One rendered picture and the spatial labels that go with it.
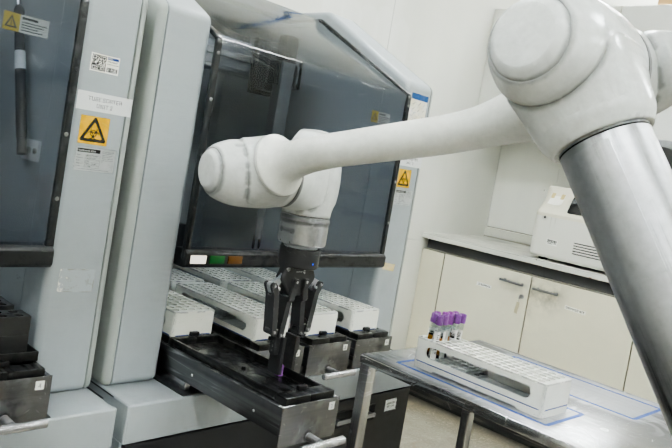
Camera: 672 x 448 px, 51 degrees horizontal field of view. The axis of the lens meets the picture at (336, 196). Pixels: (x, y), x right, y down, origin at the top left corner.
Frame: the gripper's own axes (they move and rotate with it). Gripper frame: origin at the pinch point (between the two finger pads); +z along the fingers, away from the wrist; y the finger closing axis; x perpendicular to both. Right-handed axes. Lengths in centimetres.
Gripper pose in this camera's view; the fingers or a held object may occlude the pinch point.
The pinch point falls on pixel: (283, 353)
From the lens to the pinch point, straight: 133.2
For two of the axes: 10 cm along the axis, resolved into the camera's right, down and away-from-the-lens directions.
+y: -6.8, -0.7, -7.3
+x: 7.2, 1.6, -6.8
